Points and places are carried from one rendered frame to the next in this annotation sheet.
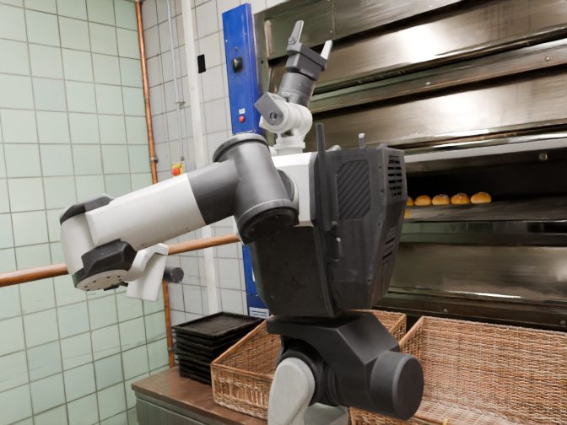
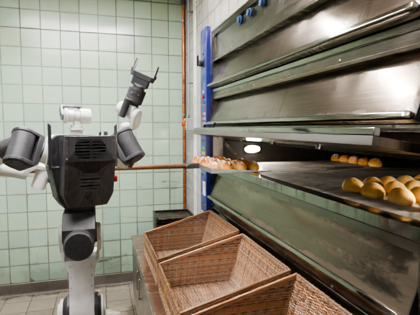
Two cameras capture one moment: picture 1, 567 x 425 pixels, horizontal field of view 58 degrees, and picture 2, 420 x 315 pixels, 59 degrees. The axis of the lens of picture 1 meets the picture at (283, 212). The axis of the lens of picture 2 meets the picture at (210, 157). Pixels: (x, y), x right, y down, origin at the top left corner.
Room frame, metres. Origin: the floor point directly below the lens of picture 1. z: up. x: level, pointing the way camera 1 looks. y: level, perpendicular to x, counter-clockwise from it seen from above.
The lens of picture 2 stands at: (-0.03, -1.37, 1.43)
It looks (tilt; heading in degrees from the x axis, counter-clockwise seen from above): 5 degrees down; 32
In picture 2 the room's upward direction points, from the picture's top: straight up
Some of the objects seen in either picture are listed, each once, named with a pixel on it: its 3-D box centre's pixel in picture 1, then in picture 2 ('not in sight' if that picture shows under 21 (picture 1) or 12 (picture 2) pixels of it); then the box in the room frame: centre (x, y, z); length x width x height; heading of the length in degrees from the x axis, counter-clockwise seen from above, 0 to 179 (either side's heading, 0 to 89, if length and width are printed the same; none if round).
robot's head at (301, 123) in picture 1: (288, 124); (77, 118); (1.04, -0.02, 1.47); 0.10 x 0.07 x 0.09; 156
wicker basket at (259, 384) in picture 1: (310, 358); (187, 242); (1.81, -0.05, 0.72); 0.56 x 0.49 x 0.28; 50
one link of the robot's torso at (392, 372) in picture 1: (343, 358); (79, 230); (0.98, -0.09, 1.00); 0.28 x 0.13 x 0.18; 49
